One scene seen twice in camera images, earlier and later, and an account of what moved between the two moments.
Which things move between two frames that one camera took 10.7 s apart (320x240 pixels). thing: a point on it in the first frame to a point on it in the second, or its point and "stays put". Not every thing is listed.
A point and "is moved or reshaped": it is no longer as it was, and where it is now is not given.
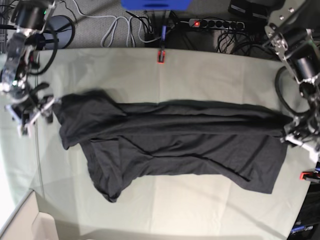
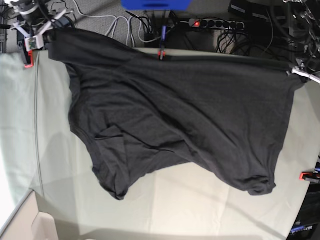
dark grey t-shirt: [243, 142] is moved or reshaped
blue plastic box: [155, 5] stays put
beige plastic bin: [27, 223] stays put
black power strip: [216, 23] stays put
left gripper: [23, 100] to [35, 21]
